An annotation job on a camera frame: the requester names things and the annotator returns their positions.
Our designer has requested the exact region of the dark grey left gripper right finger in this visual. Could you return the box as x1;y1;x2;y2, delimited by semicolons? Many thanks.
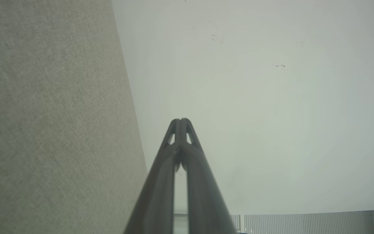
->
181;118;238;234

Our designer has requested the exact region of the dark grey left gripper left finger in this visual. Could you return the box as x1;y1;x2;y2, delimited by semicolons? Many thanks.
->
124;119;181;234

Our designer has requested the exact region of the white ribbed panel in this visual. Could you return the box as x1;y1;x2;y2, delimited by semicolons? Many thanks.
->
174;210;374;234

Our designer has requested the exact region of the beige grey fabric sofa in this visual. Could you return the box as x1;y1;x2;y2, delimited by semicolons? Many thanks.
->
0;0;148;234

